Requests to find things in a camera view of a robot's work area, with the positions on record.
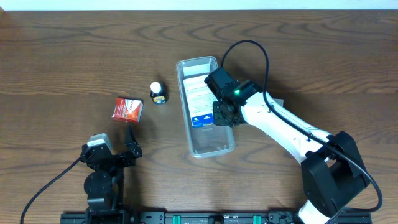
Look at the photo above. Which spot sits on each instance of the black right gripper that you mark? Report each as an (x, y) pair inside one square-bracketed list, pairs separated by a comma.
[(222, 115)]

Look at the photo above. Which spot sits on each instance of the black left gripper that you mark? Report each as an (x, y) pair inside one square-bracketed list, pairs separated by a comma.
[(117, 158)]

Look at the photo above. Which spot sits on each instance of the blue Kool Fever box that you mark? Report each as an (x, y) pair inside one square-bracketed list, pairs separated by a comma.
[(199, 100)]

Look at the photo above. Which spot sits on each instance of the clear plastic container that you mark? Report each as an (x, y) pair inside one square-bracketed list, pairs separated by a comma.
[(204, 138)]

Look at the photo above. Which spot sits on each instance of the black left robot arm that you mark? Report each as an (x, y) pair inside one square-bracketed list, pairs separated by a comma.
[(105, 185)]

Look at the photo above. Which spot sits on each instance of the red Panadol box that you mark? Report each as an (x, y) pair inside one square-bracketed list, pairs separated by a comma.
[(128, 110)]

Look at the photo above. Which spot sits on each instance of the dark Woods syrup bottle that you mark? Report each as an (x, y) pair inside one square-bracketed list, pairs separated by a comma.
[(158, 93)]

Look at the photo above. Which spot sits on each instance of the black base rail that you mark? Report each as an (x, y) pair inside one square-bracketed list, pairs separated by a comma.
[(273, 217)]

